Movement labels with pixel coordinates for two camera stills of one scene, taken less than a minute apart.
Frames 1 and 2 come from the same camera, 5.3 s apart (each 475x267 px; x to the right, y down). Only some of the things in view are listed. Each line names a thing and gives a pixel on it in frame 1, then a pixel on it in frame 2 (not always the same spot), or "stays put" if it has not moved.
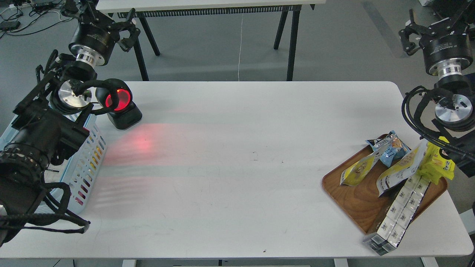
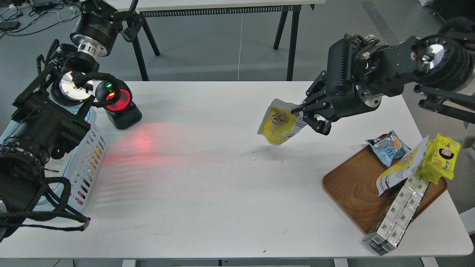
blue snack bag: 390,147 stays put
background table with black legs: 142,11 stays put
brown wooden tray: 361,200 stays put
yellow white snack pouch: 354,172 to 279,124
